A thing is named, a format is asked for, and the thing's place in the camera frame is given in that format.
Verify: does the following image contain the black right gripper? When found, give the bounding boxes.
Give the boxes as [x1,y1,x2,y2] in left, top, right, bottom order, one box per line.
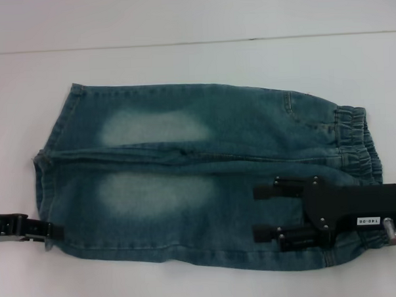
[251,171,396,254]

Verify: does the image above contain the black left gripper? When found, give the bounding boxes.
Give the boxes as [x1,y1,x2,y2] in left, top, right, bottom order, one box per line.
[0,210,64,244]

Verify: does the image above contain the blue denim shorts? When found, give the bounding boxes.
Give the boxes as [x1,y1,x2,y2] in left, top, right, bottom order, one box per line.
[29,69,388,281]

